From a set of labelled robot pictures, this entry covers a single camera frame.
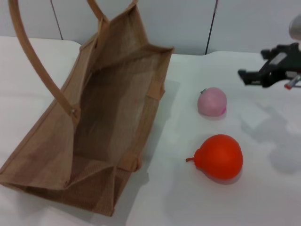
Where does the brown jute handbag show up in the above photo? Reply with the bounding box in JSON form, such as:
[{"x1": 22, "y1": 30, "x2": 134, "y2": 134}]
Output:
[{"x1": 0, "y1": 0, "x2": 175, "y2": 218}]

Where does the pink peach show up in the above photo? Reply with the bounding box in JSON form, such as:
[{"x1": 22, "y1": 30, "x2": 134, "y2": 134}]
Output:
[{"x1": 197, "y1": 87, "x2": 228, "y2": 117}]

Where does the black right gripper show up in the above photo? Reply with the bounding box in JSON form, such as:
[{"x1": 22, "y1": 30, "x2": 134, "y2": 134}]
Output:
[{"x1": 238, "y1": 43, "x2": 301, "y2": 89}]

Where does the orange fruit with stem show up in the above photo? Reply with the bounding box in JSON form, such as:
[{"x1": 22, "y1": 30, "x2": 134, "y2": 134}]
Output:
[{"x1": 185, "y1": 134, "x2": 244, "y2": 181}]

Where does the right arm cable with plug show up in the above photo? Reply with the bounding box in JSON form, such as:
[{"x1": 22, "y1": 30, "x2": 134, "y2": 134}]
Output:
[{"x1": 284, "y1": 74, "x2": 301, "y2": 90}]

